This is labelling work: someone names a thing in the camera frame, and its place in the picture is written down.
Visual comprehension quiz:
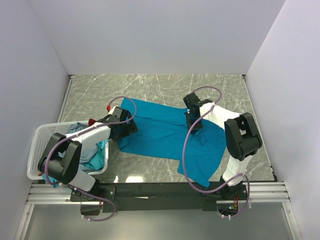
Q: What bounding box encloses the black base beam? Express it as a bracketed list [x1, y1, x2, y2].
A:
[70, 182, 248, 211]

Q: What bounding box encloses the teal blue t shirt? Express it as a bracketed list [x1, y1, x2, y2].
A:
[118, 98, 226, 188]

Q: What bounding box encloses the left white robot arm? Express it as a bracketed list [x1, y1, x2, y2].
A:
[37, 106, 138, 201]

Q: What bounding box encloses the red garment in basket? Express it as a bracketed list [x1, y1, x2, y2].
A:
[88, 118, 97, 127]

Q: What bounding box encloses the grey blue t shirt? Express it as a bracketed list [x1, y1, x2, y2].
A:
[72, 132, 102, 173]

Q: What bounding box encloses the white plastic laundry basket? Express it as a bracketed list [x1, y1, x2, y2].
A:
[26, 120, 111, 181]

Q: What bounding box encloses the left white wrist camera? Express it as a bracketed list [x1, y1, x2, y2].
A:
[106, 105, 118, 115]

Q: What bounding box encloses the teal t shirt in basket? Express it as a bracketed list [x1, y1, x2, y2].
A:
[37, 141, 108, 183]

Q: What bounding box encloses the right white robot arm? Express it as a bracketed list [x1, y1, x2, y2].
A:
[182, 92, 263, 200]

